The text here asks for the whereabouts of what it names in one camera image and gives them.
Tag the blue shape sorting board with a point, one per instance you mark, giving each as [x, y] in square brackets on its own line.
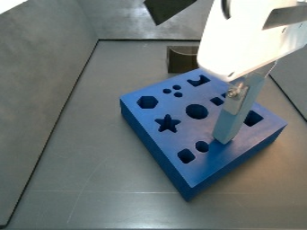
[172, 115]

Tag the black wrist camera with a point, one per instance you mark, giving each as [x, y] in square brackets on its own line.
[163, 9]

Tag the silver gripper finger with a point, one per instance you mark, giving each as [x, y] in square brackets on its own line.
[246, 82]

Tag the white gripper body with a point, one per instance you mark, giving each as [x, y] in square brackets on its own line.
[250, 33]

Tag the black curved fixture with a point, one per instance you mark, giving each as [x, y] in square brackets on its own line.
[182, 59]

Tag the light blue rectangular block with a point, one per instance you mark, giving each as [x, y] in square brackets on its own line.
[233, 115]

